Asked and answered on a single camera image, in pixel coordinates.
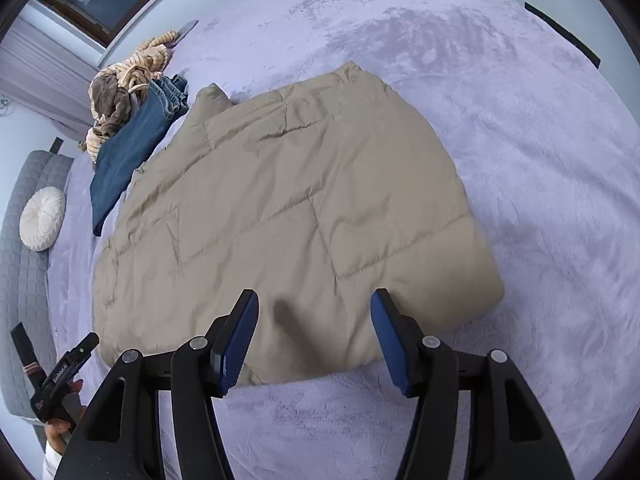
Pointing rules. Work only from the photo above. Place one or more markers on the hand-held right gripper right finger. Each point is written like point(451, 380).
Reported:
point(392, 345)

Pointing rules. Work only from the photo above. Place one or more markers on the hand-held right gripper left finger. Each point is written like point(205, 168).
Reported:
point(237, 345)

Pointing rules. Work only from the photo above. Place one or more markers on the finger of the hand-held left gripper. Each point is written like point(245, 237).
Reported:
point(85, 346)

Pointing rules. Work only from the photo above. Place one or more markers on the beige puffer jacket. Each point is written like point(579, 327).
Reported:
point(300, 200)

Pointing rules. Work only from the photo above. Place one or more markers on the person's left forearm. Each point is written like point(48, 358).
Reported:
point(52, 462)

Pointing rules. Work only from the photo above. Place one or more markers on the pile of striped brown clothes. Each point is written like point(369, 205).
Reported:
point(145, 60)

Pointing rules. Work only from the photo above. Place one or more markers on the person's left hand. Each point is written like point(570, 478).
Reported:
point(57, 432)

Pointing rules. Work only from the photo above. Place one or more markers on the grey quilted headboard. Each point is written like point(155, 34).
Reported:
point(25, 290)

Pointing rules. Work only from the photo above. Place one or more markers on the round cream pillow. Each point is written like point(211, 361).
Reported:
point(42, 217)

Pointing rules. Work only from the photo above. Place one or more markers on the folded blue jeans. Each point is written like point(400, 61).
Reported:
point(130, 160)

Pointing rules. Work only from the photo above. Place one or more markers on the small black headboard tag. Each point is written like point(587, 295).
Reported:
point(56, 145)

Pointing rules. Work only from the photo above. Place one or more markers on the lavender plush blanket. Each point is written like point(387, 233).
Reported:
point(525, 185)

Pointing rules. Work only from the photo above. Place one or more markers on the brown plush garment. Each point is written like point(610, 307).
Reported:
point(112, 100)

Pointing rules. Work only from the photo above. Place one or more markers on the wide grey curtain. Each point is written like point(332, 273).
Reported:
point(45, 80)

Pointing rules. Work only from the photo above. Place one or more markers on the grey cloth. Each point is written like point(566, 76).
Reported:
point(186, 32)

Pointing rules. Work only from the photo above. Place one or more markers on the dark framed window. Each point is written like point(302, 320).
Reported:
point(100, 5)

